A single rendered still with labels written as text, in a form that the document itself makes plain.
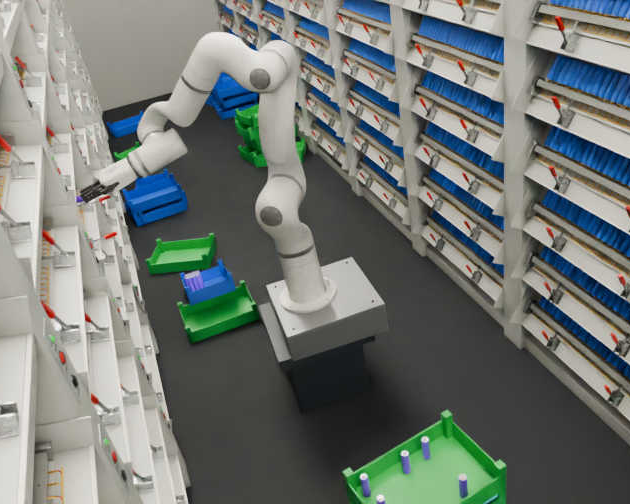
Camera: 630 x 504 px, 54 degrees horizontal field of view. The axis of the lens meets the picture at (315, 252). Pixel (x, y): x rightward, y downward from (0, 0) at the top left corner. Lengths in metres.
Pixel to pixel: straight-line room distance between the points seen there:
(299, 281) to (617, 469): 1.05
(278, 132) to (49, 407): 1.05
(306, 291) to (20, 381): 1.31
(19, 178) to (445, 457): 1.11
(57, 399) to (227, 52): 1.06
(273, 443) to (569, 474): 0.89
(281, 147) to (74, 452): 1.06
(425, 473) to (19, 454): 1.08
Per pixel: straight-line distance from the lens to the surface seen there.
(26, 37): 2.10
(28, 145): 1.43
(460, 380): 2.20
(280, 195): 1.73
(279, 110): 1.70
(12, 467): 0.64
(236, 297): 2.74
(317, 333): 1.89
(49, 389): 0.86
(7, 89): 1.41
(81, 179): 2.21
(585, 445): 2.05
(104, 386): 1.31
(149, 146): 1.88
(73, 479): 0.88
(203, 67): 1.71
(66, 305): 1.21
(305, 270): 1.90
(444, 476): 1.54
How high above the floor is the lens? 1.56
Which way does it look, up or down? 32 degrees down
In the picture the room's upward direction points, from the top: 11 degrees counter-clockwise
